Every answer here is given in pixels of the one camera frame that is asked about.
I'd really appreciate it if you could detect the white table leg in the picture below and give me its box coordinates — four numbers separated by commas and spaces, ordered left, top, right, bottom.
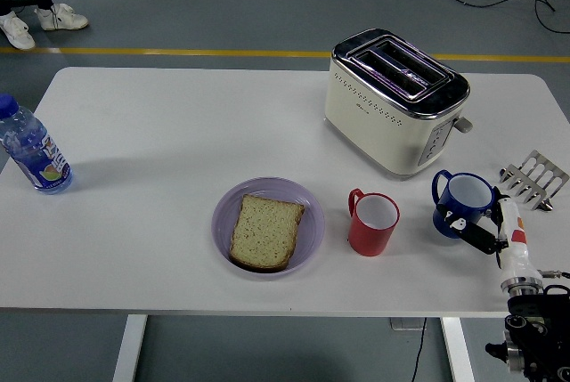
111, 313, 148, 382
440, 317, 476, 382

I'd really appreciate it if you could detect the bread slice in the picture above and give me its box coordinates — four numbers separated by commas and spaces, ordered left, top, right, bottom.
228, 193, 306, 273

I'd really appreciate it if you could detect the person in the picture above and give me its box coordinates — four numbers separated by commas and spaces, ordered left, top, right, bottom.
0, 0, 89, 51

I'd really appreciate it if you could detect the blue cup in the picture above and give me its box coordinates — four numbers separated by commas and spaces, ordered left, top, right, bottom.
430, 169, 496, 240

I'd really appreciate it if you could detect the yellow floor tape line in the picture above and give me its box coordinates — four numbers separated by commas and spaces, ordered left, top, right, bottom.
0, 46, 570, 64

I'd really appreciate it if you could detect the purple plate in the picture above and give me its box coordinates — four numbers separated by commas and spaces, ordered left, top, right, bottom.
210, 176, 326, 281

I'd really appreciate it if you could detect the metal toast rack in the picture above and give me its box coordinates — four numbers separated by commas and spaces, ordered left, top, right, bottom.
498, 149, 570, 213

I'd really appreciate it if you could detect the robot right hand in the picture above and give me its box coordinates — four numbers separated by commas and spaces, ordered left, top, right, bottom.
436, 192, 542, 288

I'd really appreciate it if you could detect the grey box under table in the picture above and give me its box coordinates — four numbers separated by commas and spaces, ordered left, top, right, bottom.
390, 318, 427, 332

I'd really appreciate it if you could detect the black cable under table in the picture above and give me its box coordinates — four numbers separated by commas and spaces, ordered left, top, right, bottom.
409, 318, 428, 382

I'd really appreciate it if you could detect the black office chair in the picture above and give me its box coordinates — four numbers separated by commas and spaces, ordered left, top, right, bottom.
0, 0, 39, 13

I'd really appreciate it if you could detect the cream and chrome toaster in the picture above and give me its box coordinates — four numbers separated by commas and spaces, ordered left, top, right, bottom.
323, 28, 474, 181

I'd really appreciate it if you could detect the clear bottle with blue cap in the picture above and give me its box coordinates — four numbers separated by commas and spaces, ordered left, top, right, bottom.
0, 93, 74, 195

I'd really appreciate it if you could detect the red cup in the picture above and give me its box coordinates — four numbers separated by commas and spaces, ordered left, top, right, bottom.
346, 188, 401, 257

